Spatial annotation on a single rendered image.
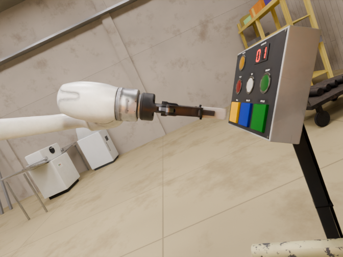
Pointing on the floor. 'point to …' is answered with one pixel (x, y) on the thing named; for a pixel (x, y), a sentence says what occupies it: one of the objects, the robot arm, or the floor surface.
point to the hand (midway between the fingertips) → (213, 112)
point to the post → (315, 188)
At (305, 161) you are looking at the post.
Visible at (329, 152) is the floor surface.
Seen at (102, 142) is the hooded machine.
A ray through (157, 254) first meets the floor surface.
